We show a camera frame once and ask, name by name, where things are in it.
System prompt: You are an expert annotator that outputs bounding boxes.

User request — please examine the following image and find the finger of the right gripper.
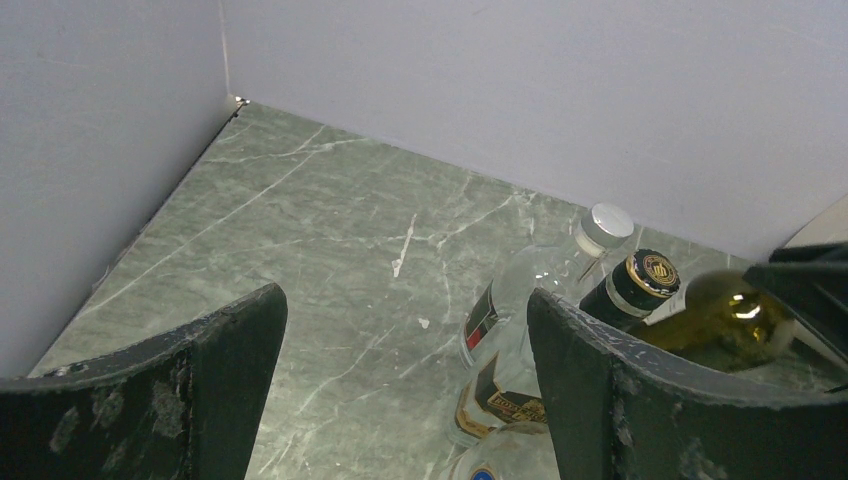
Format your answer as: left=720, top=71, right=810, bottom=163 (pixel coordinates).
left=741, top=242, right=847, bottom=395

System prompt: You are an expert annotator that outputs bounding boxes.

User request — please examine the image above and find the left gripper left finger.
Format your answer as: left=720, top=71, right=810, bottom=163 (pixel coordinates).
left=1, top=283, right=288, bottom=479

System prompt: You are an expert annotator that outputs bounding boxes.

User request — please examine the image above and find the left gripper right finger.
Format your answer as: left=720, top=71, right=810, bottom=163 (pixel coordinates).
left=527, top=289, right=847, bottom=479

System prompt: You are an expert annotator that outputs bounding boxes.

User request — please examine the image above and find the green wine bottle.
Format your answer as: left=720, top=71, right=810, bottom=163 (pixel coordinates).
left=628, top=269, right=796, bottom=373

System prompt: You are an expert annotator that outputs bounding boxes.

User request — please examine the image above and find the clear bottle white label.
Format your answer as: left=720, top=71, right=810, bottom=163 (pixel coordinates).
left=438, top=422, right=560, bottom=480

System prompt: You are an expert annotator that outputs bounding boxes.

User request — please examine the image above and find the clear bottle gold label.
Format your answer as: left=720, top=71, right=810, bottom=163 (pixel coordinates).
left=447, top=248, right=682, bottom=448

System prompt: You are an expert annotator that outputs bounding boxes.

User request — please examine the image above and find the clear bottle silver cap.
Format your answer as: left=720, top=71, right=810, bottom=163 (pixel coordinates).
left=459, top=202, right=635, bottom=369

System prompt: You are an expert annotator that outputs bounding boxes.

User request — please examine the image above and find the cream cylindrical container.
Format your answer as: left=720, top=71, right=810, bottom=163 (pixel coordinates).
left=785, top=196, right=848, bottom=247

